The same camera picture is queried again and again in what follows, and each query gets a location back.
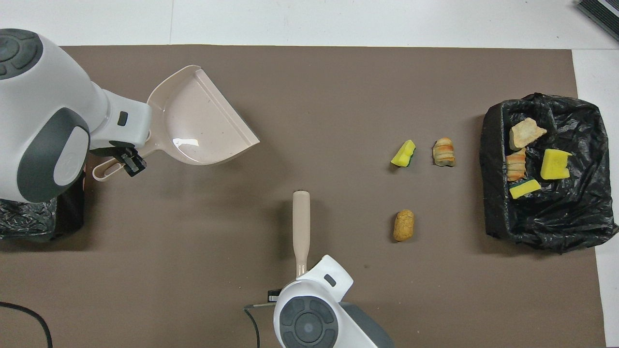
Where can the orange peanut-shaped sponge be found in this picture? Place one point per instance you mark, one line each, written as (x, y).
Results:
(404, 225)

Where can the dark ribbed panel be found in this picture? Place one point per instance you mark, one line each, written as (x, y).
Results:
(604, 12)

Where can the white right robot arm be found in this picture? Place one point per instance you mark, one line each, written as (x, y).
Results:
(319, 290)

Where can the beige hand brush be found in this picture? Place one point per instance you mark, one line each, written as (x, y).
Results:
(301, 217)

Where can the yellow sponge piece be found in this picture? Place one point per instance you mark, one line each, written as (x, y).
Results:
(524, 188)
(553, 165)

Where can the beige plastic dustpan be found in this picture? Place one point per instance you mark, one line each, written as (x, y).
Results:
(203, 121)

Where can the orange striped foam piece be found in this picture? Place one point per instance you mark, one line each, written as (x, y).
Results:
(444, 152)

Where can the brown table mat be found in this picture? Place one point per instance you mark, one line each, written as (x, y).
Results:
(387, 96)

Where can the yellow green sponge wedge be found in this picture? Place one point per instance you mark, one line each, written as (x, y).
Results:
(403, 155)

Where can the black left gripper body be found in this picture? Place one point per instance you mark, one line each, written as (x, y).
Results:
(133, 164)

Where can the beige sponge chunk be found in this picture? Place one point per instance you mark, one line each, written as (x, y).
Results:
(524, 134)
(516, 165)

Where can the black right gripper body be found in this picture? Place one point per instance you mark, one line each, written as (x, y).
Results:
(275, 296)

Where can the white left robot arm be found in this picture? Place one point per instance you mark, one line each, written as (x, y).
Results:
(48, 96)

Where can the black trash bag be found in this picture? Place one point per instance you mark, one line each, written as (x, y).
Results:
(580, 217)
(29, 217)

